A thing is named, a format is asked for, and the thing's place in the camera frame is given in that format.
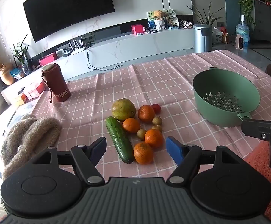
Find pink checkered tablecloth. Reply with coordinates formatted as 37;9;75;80
32;50;271;178

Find green yellow mango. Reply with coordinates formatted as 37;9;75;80
111;99;136;121

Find orange textured mat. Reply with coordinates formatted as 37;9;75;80
245;140;271;193

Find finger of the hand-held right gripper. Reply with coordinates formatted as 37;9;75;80
241;119;271;141

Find orange vase with dried flowers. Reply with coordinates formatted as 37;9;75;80
0;56;16;86

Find silver pedal trash can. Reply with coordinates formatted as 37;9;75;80
193;24;212;54

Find black cables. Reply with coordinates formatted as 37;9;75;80
86;43;126;71

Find long-leaf potted plant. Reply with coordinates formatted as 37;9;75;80
187;1;224;26

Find blue water dispenser bottle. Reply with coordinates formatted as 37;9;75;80
235;15;250;50

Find round painted fan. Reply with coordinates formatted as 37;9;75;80
163;9;179;25

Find white plastic bag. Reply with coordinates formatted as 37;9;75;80
211;27;224;44

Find green cucumber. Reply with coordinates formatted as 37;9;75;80
106;117;134;164

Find fuzzy beige cloth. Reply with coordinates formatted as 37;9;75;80
1;114;62;180

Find red tumbler with strap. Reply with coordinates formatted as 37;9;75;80
41;63;71;103

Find small green potted plant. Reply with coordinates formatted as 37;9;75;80
8;35;31;75

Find pink red box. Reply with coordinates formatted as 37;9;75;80
39;52;58;67

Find grey sideboard cabinet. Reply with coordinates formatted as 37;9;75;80
252;0;271;41

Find orange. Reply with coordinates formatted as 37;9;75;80
122;118;141;133
138;105;155;123
134;142;154;164
144;129;164;148

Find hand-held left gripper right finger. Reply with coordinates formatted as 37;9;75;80
166;136;242;185

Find white marble television cabinet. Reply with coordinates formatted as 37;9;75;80
0;26;195;105

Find white router with antennas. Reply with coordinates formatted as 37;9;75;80
69;38;85;52

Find black flat television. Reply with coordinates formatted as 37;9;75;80
23;0;115;43

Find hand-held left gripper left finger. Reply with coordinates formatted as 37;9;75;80
32;136;106;186

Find green plastic colander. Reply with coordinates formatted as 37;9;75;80
192;67;260;128

